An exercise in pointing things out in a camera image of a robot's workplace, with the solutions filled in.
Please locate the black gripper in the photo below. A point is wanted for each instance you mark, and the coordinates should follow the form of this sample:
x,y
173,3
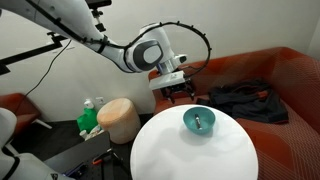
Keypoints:
x,y
178,88

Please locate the black marker with white label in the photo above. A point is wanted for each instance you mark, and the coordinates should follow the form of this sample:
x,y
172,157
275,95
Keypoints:
x,y
198,121

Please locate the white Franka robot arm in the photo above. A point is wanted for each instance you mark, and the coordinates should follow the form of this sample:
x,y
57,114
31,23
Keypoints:
x,y
66,16

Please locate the blue bowl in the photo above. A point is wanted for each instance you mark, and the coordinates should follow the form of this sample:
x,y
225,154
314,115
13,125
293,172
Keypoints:
x,y
190,125

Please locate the beige round pouf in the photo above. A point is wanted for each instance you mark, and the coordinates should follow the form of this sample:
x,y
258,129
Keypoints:
x,y
118,120

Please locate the black jacket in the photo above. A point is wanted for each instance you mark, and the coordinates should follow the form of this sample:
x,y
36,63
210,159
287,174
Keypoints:
x,y
253,101

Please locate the small white container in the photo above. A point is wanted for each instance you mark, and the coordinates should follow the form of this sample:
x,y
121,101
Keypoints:
x,y
83,134

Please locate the black board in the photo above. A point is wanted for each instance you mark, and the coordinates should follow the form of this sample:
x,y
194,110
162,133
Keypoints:
x,y
83,150

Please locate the red fabric sofa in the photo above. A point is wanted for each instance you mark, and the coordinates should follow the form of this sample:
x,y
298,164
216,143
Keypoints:
x,y
293,150

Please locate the blue tool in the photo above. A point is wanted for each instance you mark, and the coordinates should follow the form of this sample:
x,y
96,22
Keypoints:
x,y
77,170

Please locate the red chair with white legs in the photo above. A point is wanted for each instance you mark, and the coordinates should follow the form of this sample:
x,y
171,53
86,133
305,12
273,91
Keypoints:
x,y
16,111

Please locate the white wall outlet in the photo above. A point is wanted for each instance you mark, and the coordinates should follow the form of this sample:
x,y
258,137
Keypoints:
x,y
100,100

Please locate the black camera on mount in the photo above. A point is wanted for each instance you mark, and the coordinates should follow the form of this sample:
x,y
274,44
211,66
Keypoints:
x,y
98,3

